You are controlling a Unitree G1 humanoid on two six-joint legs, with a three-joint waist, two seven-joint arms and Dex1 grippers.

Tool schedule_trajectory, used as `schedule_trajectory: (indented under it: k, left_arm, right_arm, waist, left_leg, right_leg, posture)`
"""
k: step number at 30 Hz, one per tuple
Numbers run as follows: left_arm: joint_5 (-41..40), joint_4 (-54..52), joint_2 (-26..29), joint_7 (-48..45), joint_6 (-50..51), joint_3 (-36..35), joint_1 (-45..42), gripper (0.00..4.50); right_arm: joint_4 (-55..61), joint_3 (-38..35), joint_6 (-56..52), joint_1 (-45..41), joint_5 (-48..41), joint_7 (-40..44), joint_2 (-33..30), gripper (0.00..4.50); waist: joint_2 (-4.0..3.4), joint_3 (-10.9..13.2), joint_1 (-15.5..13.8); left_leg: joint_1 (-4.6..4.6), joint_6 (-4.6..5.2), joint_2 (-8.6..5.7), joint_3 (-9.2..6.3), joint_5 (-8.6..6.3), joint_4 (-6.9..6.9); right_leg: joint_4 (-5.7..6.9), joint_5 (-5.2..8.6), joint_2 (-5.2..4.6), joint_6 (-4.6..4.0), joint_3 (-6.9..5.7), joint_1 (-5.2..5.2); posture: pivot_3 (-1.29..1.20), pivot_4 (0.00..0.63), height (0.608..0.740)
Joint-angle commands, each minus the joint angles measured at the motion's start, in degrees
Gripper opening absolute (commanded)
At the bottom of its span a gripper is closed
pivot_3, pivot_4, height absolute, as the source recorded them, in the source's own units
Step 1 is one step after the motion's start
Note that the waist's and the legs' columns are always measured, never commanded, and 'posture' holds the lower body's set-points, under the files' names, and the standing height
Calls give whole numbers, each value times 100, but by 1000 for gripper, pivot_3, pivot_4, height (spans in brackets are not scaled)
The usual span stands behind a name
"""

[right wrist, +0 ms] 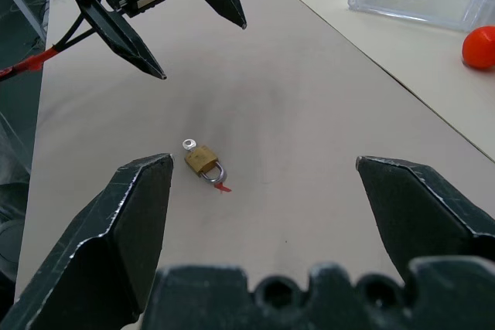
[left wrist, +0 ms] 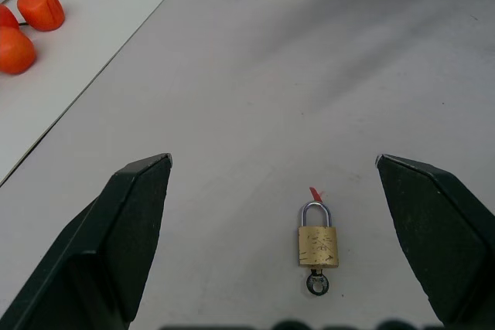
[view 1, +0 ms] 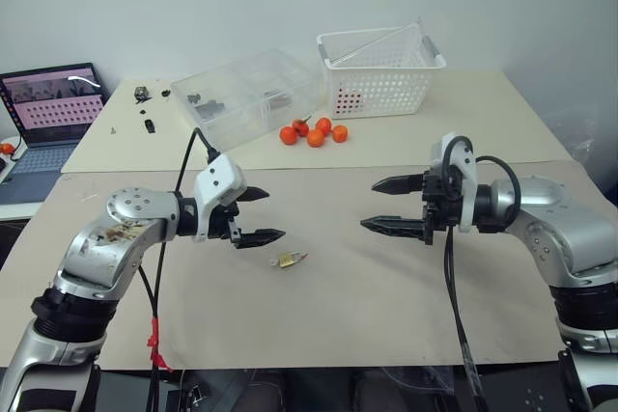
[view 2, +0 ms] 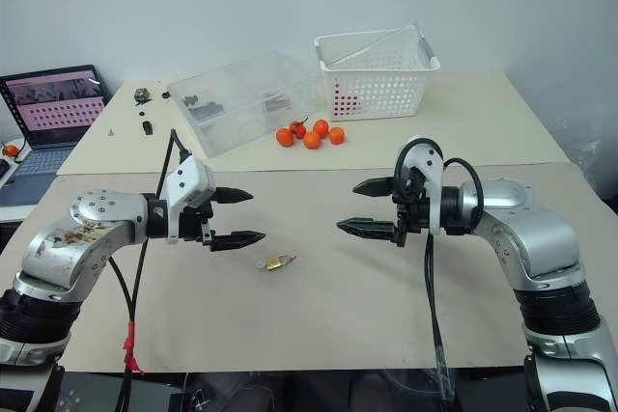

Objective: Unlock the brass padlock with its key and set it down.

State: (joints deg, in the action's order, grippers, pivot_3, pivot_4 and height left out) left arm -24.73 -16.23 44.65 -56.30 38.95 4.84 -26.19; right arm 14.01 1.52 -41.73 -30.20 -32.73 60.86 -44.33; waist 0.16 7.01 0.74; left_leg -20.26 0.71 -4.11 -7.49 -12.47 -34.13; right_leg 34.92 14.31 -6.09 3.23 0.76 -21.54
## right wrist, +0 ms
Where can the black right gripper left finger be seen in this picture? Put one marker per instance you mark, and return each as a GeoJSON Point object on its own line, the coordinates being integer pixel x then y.
{"type": "Point", "coordinates": [116, 237]}

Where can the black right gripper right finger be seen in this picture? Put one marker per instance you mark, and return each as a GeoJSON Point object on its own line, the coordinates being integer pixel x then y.
{"type": "Point", "coordinates": [425, 214]}

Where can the small white key head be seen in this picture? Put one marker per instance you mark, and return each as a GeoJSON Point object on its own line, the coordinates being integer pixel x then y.
{"type": "Point", "coordinates": [189, 145]}

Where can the brass padlock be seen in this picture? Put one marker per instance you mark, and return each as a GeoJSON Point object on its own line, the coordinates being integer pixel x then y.
{"type": "Point", "coordinates": [200, 160]}

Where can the red tape mark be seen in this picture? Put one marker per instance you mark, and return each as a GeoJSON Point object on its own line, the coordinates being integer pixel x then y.
{"type": "Point", "coordinates": [223, 189]}

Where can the orange ball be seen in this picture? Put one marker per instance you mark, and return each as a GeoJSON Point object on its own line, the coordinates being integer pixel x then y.
{"type": "Point", "coordinates": [479, 48]}

